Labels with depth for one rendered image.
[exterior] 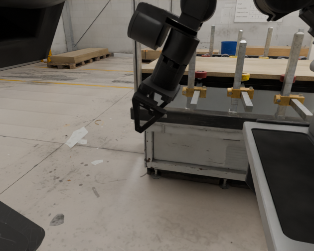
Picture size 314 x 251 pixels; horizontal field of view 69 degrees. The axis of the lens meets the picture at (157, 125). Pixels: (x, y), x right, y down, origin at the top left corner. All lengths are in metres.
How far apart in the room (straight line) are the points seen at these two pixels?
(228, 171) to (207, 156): 0.19
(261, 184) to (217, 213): 1.48
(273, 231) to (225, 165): 1.64
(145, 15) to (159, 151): 1.48
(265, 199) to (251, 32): 8.34
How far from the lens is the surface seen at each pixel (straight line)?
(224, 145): 1.76
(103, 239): 1.57
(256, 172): 0.27
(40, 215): 1.84
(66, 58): 7.17
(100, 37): 9.45
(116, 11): 9.14
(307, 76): 1.62
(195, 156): 1.81
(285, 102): 1.40
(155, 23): 0.44
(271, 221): 0.22
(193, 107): 1.12
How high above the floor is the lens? 1.19
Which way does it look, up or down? 24 degrees down
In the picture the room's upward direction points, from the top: straight up
